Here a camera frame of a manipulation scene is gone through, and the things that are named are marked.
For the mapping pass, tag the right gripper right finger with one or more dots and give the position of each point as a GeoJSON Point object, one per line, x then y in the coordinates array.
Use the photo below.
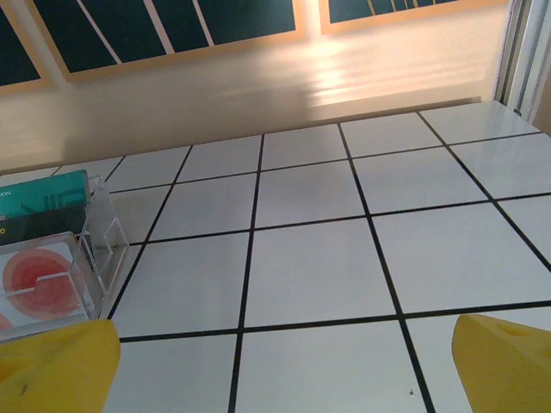
{"type": "Point", "coordinates": [508, 370]}

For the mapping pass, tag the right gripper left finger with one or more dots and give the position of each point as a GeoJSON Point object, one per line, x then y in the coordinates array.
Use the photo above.
{"type": "Point", "coordinates": [51, 370]}

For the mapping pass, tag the white card red circles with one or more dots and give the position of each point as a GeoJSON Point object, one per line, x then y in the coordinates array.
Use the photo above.
{"type": "Point", "coordinates": [39, 279]}

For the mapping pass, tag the teal credit card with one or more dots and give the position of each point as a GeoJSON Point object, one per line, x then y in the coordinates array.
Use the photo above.
{"type": "Point", "coordinates": [43, 193]}

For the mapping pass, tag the aluminium frame post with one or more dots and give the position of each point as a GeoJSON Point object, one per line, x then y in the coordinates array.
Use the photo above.
{"type": "Point", "coordinates": [523, 51]}

